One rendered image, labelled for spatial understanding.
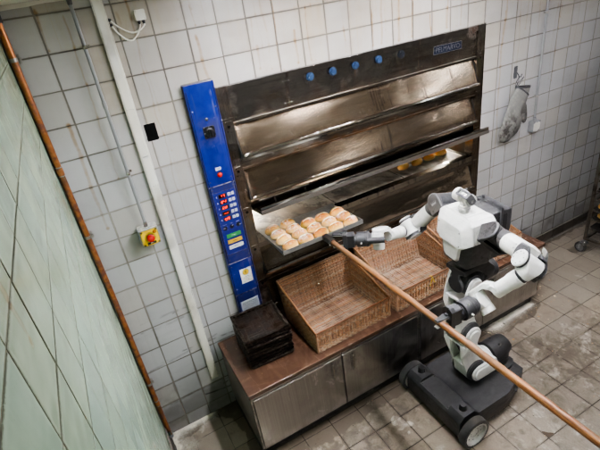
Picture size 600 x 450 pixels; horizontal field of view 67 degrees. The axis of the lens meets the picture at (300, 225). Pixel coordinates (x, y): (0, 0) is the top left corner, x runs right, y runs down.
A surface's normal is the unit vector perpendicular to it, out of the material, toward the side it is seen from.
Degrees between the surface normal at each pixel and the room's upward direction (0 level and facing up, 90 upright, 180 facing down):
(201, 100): 90
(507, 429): 0
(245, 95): 90
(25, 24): 90
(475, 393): 0
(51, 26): 90
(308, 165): 70
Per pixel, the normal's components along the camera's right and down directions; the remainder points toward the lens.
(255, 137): 0.40, 0.05
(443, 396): -0.14, -0.87
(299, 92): 0.48, 0.37
